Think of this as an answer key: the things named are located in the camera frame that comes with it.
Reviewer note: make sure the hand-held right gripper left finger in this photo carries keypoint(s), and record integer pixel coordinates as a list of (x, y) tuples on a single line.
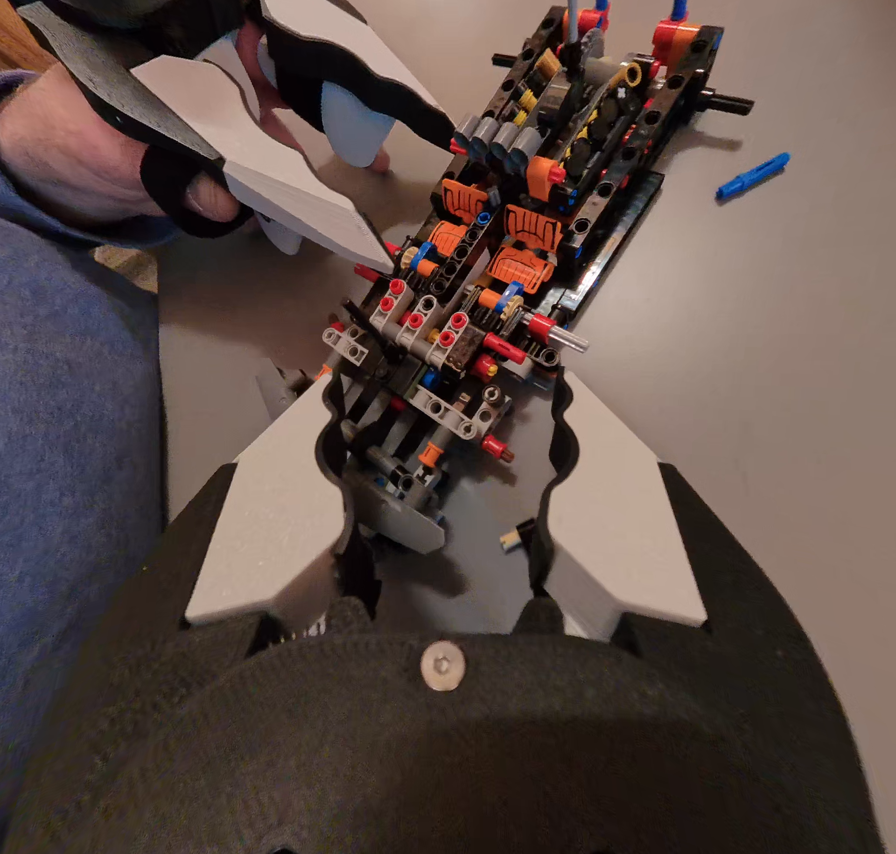
[(269, 511)]

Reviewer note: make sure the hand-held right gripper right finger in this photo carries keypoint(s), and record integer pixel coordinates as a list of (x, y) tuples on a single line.
[(616, 525)]

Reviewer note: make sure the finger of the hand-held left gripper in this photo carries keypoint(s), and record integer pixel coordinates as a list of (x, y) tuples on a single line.
[(329, 28), (280, 182)]

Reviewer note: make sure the black orange lego car model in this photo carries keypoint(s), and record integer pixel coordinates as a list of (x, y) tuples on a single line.
[(546, 189)]

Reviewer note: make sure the person's left forearm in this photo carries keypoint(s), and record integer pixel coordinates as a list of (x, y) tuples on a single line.
[(84, 227)]

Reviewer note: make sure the small white black lego piece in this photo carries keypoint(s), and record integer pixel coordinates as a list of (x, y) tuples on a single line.
[(511, 540)]

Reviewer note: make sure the blue lego pin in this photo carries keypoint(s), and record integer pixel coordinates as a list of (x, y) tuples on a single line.
[(752, 176)]

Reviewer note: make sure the person's left hand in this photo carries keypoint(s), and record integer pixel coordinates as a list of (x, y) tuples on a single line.
[(70, 154)]

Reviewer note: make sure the person's blue clothing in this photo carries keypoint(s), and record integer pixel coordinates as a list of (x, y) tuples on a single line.
[(70, 448)]

